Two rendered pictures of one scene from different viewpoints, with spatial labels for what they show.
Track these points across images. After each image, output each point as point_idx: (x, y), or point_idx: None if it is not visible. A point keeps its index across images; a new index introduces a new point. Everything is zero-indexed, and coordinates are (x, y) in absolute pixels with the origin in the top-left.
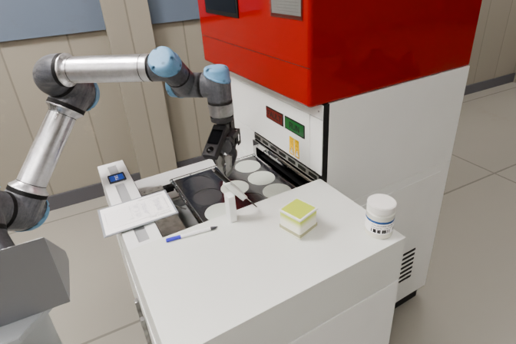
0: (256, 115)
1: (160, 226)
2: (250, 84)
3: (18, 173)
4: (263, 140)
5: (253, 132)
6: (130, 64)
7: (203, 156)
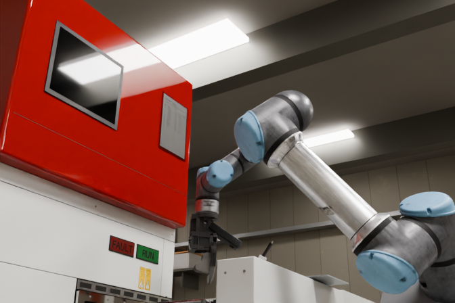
0: (88, 251)
1: None
2: (84, 207)
3: (372, 207)
4: (98, 285)
5: (75, 280)
6: None
7: (241, 243)
